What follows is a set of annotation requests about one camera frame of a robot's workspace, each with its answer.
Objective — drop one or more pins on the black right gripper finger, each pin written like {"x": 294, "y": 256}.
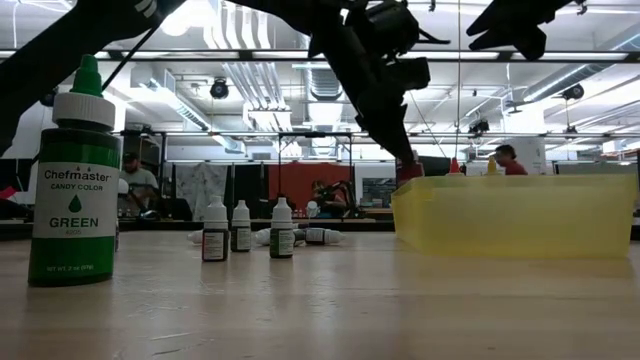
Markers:
{"x": 492, "y": 22}
{"x": 500, "y": 42}

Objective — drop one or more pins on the yellow translucent plastic bin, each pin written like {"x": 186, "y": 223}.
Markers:
{"x": 515, "y": 220}

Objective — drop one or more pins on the person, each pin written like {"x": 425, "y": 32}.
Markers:
{"x": 507, "y": 157}
{"x": 327, "y": 200}
{"x": 140, "y": 182}

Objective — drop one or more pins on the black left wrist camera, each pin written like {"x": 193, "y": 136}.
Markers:
{"x": 414, "y": 74}

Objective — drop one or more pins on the silver ventilation duct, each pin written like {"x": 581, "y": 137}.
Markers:
{"x": 322, "y": 85}

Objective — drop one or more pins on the orange partition panel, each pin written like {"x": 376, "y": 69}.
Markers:
{"x": 295, "y": 182}

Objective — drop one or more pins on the black display screen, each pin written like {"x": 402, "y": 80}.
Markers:
{"x": 434, "y": 165}

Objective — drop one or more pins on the small green food coloring bottle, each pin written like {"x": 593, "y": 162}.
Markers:
{"x": 281, "y": 242}

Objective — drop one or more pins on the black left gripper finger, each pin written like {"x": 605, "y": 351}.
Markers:
{"x": 390, "y": 140}
{"x": 407, "y": 137}

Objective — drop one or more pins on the orange candy color bottle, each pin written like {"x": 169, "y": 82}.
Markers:
{"x": 492, "y": 167}

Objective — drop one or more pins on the black overhead light bar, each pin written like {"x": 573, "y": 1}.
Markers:
{"x": 200, "y": 55}

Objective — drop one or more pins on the black ceiling spotlight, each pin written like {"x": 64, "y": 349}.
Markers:
{"x": 479, "y": 125}
{"x": 573, "y": 91}
{"x": 219, "y": 89}

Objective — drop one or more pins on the red strip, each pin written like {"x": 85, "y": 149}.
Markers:
{"x": 9, "y": 193}

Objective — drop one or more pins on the small red food coloring bottle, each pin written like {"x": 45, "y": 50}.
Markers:
{"x": 215, "y": 245}

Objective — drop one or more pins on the tiny white bottle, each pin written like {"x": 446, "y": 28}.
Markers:
{"x": 312, "y": 209}

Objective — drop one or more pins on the white column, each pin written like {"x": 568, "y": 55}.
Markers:
{"x": 534, "y": 155}

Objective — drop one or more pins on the grey patterned panel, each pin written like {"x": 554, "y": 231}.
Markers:
{"x": 200, "y": 185}

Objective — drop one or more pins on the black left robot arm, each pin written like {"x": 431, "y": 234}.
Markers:
{"x": 60, "y": 60}

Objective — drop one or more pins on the white round object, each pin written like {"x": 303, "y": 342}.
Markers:
{"x": 124, "y": 187}

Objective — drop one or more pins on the green Chefmaster candy color bottle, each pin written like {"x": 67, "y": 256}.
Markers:
{"x": 75, "y": 200}

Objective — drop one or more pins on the red candy color bottle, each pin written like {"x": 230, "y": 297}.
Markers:
{"x": 411, "y": 172}
{"x": 454, "y": 167}

